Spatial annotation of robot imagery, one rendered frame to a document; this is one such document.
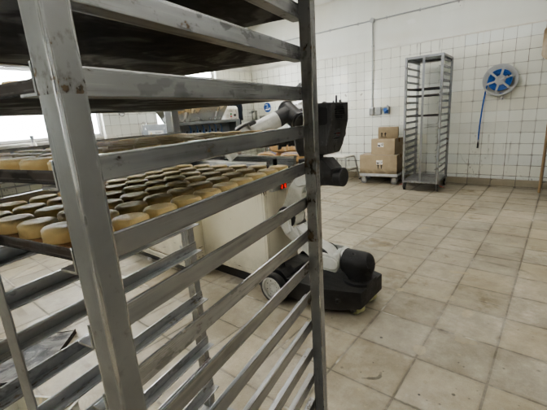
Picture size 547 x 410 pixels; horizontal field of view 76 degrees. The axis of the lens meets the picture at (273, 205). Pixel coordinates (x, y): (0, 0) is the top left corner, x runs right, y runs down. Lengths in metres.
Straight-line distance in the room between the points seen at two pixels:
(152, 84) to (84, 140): 0.14
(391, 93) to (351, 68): 0.86
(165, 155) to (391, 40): 5.94
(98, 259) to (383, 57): 6.09
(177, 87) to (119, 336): 0.32
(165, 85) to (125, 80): 0.06
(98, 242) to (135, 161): 0.11
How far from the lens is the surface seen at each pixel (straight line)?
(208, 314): 0.60
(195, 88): 0.55
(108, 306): 0.42
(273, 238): 2.40
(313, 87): 0.87
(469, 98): 5.92
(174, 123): 1.12
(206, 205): 0.55
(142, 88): 0.47
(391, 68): 6.26
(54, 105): 0.38
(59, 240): 0.53
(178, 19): 0.55
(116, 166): 0.44
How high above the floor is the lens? 1.18
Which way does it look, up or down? 14 degrees down
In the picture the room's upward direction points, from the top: 4 degrees counter-clockwise
